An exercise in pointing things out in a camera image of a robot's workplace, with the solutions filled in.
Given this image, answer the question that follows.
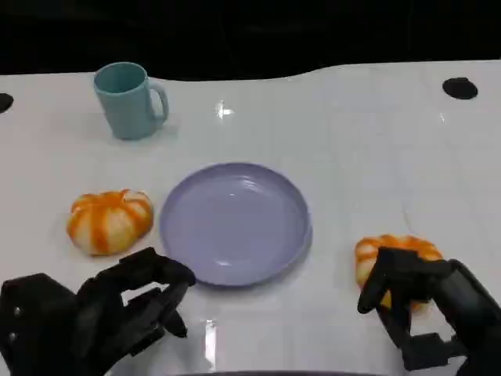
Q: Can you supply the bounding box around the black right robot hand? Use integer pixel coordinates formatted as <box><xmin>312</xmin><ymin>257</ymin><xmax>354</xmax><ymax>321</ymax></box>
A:
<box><xmin>357</xmin><ymin>246</ymin><xmax>501</xmax><ymax>376</ymax></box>

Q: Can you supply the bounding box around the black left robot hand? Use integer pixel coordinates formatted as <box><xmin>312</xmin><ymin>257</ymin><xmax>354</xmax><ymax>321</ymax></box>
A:
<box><xmin>73</xmin><ymin>247</ymin><xmax>196</xmax><ymax>376</ymax></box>

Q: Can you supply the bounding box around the orange white toy bread roll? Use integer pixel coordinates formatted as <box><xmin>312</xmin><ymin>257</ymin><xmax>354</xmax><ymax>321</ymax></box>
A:
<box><xmin>65</xmin><ymin>188</ymin><xmax>155</xmax><ymax>258</ymax></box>
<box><xmin>354</xmin><ymin>233</ymin><xmax>444</xmax><ymax>316</ymax></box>

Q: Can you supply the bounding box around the lilac plate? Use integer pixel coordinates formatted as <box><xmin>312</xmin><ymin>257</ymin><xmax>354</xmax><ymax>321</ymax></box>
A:
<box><xmin>158</xmin><ymin>161</ymin><xmax>314</xmax><ymax>289</ymax></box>

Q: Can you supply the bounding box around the pale green mug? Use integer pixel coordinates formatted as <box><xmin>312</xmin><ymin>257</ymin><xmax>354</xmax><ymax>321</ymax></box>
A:
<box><xmin>92</xmin><ymin>62</ymin><xmax>170</xmax><ymax>141</ymax></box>

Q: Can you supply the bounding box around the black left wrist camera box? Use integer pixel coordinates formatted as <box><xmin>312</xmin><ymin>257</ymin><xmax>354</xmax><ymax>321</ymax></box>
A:
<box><xmin>0</xmin><ymin>273</ymin><xmax>81</xmax><ymax>376</ymax></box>

